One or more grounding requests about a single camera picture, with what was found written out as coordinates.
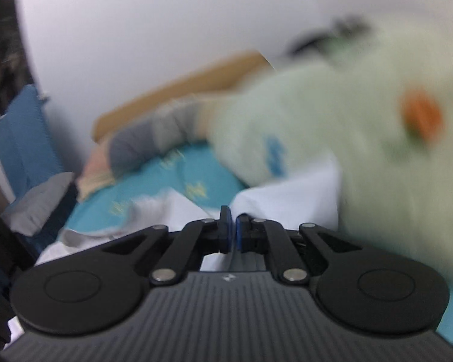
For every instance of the grey seat cushion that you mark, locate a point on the grey seat cushion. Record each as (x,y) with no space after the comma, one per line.
(27,216)

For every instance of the striped beige grey pillow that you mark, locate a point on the striped beige grey pillow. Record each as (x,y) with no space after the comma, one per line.
(177,122)

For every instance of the green fleece blanket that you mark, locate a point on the green fleece blanket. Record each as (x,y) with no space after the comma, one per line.
(382,106)

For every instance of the mustard yellow headboard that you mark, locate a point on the mustard yellow headboard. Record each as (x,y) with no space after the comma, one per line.
(220,76)

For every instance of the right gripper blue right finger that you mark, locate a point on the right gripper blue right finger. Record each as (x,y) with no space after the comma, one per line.
(243,233)

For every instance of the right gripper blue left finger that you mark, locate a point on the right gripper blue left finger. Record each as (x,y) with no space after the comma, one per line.
(224,230)

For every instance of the teal patterned bed sheet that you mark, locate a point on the teal patterned bed sheet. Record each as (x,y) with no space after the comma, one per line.
(193,171)

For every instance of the white t-shirt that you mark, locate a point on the white t-shirt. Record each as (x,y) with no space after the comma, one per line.
(311,195)

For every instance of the blue covered chair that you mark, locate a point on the blue covered chair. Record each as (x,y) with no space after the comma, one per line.
(28,157)

